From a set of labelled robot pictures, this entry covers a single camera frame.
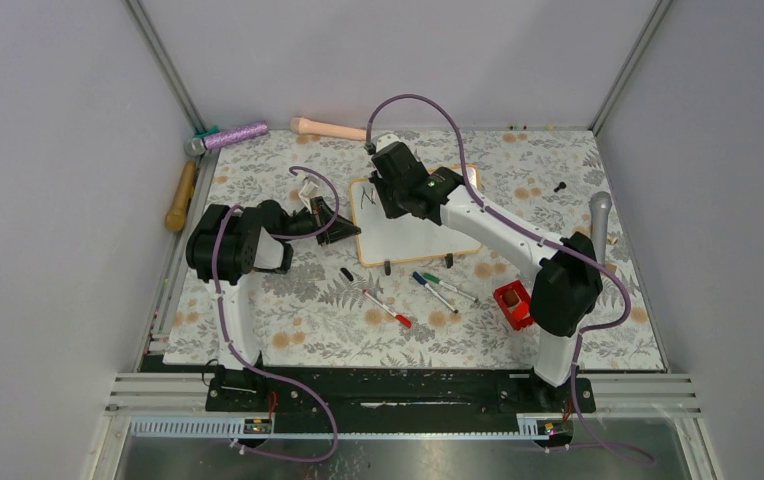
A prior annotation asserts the red plastic box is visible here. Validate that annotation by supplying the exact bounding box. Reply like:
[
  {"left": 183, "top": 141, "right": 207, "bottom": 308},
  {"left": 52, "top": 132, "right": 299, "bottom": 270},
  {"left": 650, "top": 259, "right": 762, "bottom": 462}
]
[{"left": 493, "top": 280, "right": 535, "bottom": 331}]

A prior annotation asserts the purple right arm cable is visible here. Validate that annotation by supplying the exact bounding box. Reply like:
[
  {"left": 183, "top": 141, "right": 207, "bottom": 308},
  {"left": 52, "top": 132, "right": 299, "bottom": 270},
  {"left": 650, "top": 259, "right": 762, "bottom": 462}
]
[{"left": 364, "top": 94, "right": 656, "bottom": 468}]

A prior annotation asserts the pink toy microphone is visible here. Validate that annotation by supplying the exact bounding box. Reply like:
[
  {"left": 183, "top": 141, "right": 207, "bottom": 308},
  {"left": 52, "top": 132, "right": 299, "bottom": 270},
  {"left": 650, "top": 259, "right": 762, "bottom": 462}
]
[{"left": 289, "top": 117, "right": 366, "bottom": 142}]

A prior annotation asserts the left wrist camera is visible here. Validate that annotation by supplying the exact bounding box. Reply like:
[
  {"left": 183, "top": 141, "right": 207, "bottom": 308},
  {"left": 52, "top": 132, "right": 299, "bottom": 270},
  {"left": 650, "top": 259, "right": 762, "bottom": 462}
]
[{"left": 298, "top": 179, "right": 319, "bottom": 203}]

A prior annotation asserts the red capped marker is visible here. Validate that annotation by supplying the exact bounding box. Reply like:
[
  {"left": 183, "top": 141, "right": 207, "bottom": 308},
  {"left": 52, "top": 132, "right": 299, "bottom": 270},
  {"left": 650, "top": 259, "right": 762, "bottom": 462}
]
[{"left": 362, "top": 290, "right": 412, "bottom": 329}]

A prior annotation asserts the green capped marker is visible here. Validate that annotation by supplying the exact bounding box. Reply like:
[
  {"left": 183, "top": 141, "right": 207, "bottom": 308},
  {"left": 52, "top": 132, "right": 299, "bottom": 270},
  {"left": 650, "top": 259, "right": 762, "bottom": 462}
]
[{"left": 422, "top": 272, "right": 479, "bottom": 303}]

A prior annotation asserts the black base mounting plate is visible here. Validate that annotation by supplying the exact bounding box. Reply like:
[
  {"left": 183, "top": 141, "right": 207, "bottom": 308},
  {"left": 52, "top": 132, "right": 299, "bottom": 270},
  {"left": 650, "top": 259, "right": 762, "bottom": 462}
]
[{"left": 138, "top": 354, "right": 597, "bottom": 436}]

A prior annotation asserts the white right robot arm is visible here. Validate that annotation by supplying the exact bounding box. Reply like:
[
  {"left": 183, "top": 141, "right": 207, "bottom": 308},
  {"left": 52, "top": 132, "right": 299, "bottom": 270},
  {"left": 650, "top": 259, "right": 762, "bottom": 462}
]
[{"left": 365, "top": 140, "right": 603, "bottom": 412}]

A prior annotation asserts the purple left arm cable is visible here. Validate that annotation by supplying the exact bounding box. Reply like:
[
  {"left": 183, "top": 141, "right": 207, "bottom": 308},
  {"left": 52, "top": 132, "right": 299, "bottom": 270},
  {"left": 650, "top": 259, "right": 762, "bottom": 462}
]
[{"left": 212, "top": 164, "right": 342, "bottom": 465}]

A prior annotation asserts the black marker cap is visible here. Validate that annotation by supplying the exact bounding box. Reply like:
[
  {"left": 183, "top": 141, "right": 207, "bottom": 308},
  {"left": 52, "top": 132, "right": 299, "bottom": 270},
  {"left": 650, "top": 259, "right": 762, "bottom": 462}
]
[{"left": 340, "top": 268, "right": 354, "bottom": 282}]

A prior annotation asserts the white slotted cable duct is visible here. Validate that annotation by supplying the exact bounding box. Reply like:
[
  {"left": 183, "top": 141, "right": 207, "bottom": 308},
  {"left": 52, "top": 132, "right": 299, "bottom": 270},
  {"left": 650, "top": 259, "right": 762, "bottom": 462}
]
[{"left": 130, "top": 414, "right": 567, "bottom": 441}]

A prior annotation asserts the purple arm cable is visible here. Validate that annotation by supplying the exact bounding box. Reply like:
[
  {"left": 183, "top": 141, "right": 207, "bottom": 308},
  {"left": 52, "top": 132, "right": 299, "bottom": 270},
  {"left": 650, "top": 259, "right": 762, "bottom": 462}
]
[
  {"left": 212, "top": 164, "right": 342, "bottom": 465},
  {"left": 364, "top": 94, "right": 656, "bottom": 468}
]

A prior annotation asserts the yellow framed whiteboard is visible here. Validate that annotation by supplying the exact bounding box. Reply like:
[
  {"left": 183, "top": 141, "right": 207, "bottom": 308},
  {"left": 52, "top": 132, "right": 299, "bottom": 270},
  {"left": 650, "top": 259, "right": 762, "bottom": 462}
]
[{"left": 349, "top": 178, "right": 482, "bottom": 267}]

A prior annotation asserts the blue capped marker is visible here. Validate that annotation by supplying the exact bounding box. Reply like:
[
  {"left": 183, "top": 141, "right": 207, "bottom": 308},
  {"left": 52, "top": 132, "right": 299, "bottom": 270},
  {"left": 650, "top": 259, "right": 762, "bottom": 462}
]
[{"left": 412, "top": 272, "right": 459, "bottom": 314}]

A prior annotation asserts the purple glitter toy microphone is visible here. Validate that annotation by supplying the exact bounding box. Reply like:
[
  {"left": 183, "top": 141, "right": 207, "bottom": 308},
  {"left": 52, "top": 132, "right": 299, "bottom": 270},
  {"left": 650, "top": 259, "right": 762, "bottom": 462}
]
[{"left": 183, "top": 122, "right": 269, "bottom": 157}]

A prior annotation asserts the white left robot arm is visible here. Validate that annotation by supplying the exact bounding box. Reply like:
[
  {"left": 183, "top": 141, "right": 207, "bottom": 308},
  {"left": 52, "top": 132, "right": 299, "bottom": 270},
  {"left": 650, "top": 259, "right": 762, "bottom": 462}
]
[{"left": 185, "top": 196, "right": 362, "bottom": 371}]

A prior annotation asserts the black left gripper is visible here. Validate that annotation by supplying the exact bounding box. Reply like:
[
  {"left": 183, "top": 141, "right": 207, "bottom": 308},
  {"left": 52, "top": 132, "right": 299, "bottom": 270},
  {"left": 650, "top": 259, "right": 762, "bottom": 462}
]
[{"left": 280, "top": 197, "right": 361, "bottom": 246}]

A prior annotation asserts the silver toy microphone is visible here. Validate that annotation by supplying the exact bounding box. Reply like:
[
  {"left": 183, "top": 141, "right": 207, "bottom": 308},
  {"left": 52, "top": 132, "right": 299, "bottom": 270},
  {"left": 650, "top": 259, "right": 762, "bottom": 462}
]
[{"left": 589, "top": 191, "right": 613, "bottom": 264}]

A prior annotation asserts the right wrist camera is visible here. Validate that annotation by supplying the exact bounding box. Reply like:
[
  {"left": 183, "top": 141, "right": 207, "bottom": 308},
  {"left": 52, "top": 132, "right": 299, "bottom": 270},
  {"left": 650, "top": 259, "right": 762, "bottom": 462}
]
[{"left": 364, "top": 133, "right": 401, "bottom": 156}]

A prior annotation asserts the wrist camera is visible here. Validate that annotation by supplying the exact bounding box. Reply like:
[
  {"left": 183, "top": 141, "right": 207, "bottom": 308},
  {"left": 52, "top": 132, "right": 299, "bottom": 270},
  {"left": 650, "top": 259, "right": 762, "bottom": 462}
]
[
  {"left": 298, "top": 179, "right": 319, "bottom": 203},
  {"left": 364, "top": 133, "right": 401, "bottom": 156}
]

